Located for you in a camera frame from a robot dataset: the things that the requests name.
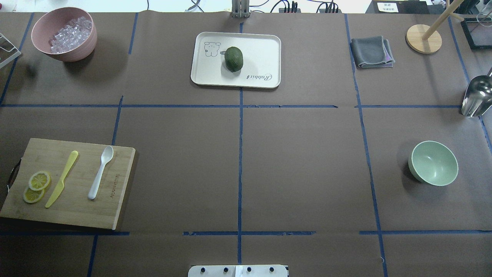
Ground white plastic spoon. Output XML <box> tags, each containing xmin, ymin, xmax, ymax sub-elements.
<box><xmin>88</xmin><ymin>145</ymin><xmax>114</xmax><ymax>200</ymax></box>

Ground green bowl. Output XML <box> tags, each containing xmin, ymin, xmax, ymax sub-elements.
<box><xmin>408</xmin><ymin>140</ymin><xmax>459</xmax><ymax>186</ymax></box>

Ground pink bowl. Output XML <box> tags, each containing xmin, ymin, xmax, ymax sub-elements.
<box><xmin>31</xmin><ymin>7</ymin><xmax>97</xmax><ymax>62</ymax></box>

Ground green avocado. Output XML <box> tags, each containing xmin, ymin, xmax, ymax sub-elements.
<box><xmin>224</xmin><ymin>46</ymin><xmax>244</xmax><ymax>72</ymax></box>

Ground white rabbit tray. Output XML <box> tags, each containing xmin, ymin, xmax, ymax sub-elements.
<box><xmin>190</xmin><ymin>32</ymin><xmax>281</xmax><ymax>89</ymax></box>

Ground grey folded cloth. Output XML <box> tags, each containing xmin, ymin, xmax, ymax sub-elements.
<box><xmin>350</xmin><ymin>36</ymin><xmax>395</xmax><ymax>68</ymax></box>

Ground bamboo cutting board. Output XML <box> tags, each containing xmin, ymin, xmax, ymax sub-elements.
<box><xmin>1</xmin><ymin>138</ymin><xmax>136</xmax><ymax>230</ymax></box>

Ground yellow plastic knife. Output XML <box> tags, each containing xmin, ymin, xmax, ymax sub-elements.
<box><xmin>45</xmin><ymin>150</ymin><xmax>79</xmax><ymax>209</ymax></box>

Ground clear ice cubes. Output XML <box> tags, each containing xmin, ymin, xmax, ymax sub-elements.
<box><xmin>49</xmin><ymin>16</ymin><xmax>94</xmax><ymax>54</ymax></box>

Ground lower lemon slice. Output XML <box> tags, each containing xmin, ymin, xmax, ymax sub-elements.
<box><xmin>23</xmin><ymin>187</ymin><xmax>45</xmax><ymax>204</ymax></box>

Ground metal scoop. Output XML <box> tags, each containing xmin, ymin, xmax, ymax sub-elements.
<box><xmin>460</xmin><ymin>69</ymin><xmax>492</xmax><ymax>118</ymax></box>

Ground aluminium frame post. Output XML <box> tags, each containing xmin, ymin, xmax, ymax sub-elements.
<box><xmin>231</xmin><ymin>0</ymin><xmax>251</xmax><ymax>18</ymax></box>

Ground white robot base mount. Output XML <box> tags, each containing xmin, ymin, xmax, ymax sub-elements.
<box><xmin>188</xmin><ymin>264</ymin><xmax>289</xmax><ymax>277</ymax></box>

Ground black frame tray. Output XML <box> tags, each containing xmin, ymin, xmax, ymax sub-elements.
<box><xmin>460</xmin><ymin>17</ymin><xmax>492</xmax><ymax>50</ymax></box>

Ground white wire cup rack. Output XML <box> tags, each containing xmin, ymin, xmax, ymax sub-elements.
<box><xmin>0</xmin><ymin>34</ymin><xmax>22</xmax><ymax>69</ymax></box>

